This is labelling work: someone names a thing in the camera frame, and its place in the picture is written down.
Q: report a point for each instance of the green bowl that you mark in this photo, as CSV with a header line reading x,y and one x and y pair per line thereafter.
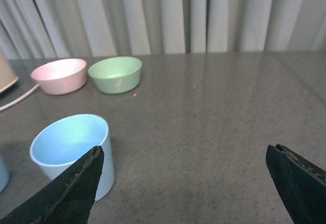
x,y
116,75

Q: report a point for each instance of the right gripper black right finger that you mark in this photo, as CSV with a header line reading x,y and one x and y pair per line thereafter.
x,y
299,183

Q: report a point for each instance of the pink bowl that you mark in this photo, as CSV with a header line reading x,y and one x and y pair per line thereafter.
x,y
62,76

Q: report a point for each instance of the light blue cup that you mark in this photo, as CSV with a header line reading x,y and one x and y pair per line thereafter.
x,y
4,175
65,141

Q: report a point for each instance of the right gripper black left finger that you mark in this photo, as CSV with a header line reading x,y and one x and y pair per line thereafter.
x,y
66,199

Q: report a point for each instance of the cream white toaster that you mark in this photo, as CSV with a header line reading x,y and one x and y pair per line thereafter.
x,y
7,75

